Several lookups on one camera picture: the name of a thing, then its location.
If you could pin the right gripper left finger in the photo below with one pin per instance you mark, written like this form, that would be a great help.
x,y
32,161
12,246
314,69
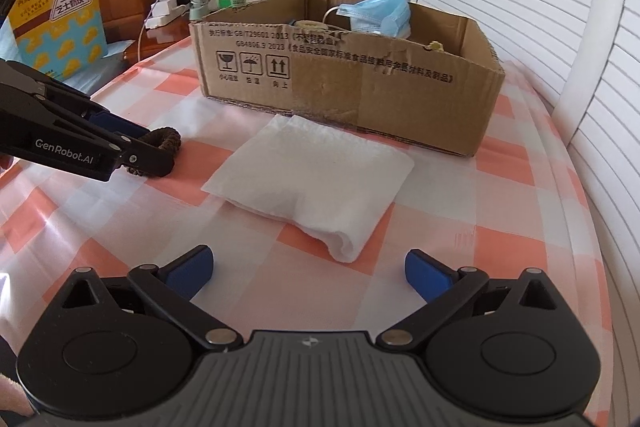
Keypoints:
x,y
168,291

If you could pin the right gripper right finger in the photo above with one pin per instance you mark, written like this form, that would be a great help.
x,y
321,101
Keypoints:
x,y
449,296

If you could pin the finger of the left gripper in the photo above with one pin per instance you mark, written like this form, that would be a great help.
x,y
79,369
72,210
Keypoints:
x,y
45,89
90,144

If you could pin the brown hair scrunchie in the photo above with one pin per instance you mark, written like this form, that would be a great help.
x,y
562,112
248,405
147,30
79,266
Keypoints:
x,y
154,154

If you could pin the yellow cleaning cloth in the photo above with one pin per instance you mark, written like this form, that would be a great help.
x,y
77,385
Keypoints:
x,y
435,46

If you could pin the person right hand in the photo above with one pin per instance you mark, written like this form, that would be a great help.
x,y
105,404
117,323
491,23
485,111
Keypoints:
x,y
13,398

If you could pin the yellow blue snack bag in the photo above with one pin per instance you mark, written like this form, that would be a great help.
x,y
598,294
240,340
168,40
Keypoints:
x,y
58,37

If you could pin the wooden nightstand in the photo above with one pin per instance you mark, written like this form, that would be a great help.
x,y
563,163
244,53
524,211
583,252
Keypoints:
x,y
155,40

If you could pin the white folded towel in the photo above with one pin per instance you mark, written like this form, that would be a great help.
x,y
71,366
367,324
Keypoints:
x,y
331,184

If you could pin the white power strip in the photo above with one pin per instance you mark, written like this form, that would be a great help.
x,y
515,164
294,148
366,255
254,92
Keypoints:
x,y
164,12

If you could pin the brown cardboard box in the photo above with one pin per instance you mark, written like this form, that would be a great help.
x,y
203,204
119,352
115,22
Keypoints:
x,y
278,56

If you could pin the blue surgical face mask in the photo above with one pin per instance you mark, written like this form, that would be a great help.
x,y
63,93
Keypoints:
x,y
389,18

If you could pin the white louvered wardrobe door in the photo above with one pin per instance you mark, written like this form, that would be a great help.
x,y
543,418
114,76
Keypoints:
x,y
582,56

